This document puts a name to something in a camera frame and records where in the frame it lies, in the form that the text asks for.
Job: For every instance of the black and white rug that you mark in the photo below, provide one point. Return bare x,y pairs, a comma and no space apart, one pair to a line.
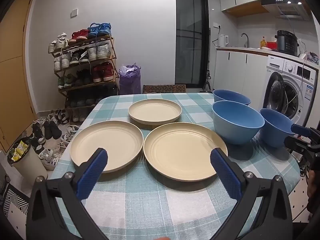
16,201

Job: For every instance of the pile of loose shoes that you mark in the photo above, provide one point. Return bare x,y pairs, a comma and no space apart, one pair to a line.
51,130

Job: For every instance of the black framed glass door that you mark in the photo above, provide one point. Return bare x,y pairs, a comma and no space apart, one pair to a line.
192,42

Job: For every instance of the white washing machine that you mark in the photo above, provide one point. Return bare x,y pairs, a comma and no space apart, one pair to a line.
297,72

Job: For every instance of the blue bowl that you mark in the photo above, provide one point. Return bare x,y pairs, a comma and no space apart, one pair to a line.
237,120
272,127
230,95

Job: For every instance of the teal checked tablecloth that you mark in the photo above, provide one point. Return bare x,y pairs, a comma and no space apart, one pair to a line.
150,205

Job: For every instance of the white wall switch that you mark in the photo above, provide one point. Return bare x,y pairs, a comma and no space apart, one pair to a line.
74,12

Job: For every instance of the person's right forearm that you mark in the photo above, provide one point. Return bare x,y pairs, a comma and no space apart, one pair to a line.
313,190

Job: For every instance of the white lower cabinet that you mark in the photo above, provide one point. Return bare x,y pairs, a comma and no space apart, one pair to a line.
237,72

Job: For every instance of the metal kitchen faucet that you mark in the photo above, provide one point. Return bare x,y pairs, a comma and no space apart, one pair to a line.
247,38

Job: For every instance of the yellow wooden door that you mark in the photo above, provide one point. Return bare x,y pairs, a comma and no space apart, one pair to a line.
12,80

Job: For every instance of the crumpled dark cloth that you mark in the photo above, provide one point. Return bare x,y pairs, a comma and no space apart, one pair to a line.
311,56

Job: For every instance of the purple plastic bag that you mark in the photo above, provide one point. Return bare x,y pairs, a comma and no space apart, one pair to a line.
130,81

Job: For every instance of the brown patterned cardboard mat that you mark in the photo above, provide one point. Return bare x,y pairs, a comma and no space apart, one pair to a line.
165,88

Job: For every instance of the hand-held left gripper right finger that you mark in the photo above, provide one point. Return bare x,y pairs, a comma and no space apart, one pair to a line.
226,175

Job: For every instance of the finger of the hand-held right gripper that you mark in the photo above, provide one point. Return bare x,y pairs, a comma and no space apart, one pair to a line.
297,143
301,129

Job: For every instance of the black pressure cooker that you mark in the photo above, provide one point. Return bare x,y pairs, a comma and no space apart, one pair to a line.
286,42

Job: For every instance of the red container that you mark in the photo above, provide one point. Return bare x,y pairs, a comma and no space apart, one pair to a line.
272,45

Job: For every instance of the white electric kettle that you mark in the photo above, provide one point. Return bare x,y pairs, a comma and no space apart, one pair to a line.
222,40

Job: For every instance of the cream round plate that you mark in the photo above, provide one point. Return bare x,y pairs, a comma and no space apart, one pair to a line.
155,111
180,150
107,142

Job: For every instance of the wooden shoe rack with shoes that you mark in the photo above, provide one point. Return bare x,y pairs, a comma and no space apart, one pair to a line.
103,71

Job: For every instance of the white trash bin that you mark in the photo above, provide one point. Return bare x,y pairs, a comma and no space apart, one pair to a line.
30,162

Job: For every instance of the yellow bottle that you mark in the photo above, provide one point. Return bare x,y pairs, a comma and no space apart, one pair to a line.
263,43

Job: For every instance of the steel range hood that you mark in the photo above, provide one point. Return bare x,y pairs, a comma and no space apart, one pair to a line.
287,5

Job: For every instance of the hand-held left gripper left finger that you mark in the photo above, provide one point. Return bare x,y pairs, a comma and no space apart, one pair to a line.
92,172

